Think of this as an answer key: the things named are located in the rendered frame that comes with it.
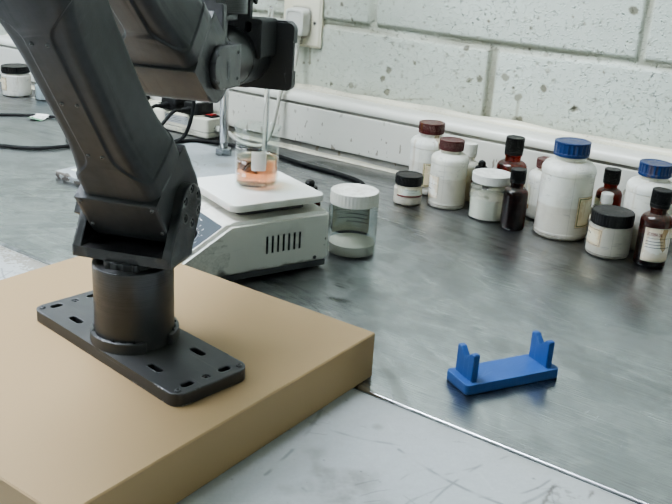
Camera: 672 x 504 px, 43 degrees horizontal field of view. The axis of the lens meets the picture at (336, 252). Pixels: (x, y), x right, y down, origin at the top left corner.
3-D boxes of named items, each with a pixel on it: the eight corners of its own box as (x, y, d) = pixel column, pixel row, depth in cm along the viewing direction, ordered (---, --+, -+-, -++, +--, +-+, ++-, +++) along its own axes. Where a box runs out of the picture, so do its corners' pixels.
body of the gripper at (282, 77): (202, 15, 85) (173, 16, 79) (299, 23, 84) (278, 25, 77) (200, 80, 87) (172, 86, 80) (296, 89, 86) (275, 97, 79)
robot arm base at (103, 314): (100, 214, 74) (26, 230, 70) (252, 282, 62) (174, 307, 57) (104, 297, 77) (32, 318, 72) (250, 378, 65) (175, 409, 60)
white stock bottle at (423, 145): (399, 190, 132) (405, 121, 128) (419, 183, 137) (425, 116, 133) (432, 198, 129) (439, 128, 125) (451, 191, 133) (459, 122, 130)
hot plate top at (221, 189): (233, 214, 90) (233, 206, 90) (186, 185, 100) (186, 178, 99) (327, 201, 97) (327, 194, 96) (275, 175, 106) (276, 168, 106)
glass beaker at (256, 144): (288, 191, 98) (291, 122, 95) (249, 197, 95) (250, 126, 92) (259, 178, 103) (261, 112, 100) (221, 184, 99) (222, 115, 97)
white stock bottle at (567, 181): (538, 240, 113) (553, 145, 109) (527, 223, 120) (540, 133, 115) (592, 243, 113) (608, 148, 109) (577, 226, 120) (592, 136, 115)
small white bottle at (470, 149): (473, 203, 128) (479, 146, 125) (451, 199, 129) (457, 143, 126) (477, 197, 131) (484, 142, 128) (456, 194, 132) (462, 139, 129)
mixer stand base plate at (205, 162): (142, 205, 117) (142, 198, 117) (52, 176, 128) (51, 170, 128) (280, 168, 140) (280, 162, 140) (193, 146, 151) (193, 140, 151)
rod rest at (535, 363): (465, 396, 73) (470, 359, 71) (444, 378, 75) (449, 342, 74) (558, 378, 77) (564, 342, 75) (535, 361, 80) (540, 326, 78)
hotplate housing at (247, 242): (168, 296, 89) (167, 224, 86) (124, 256, 99) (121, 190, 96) (344, 264, 100) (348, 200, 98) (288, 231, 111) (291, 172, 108)
